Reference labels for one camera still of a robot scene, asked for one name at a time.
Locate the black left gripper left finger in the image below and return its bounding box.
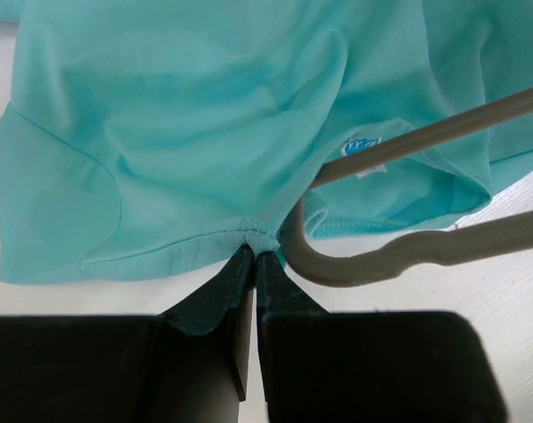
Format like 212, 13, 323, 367
0, 246, 254, 422

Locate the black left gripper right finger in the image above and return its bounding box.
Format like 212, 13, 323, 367
255, 253, 508, 422

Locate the teal t shirt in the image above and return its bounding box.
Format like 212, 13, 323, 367
0, 1, 533, 285

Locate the grey hanger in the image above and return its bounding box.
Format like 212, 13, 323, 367
279, 87, 533, 287

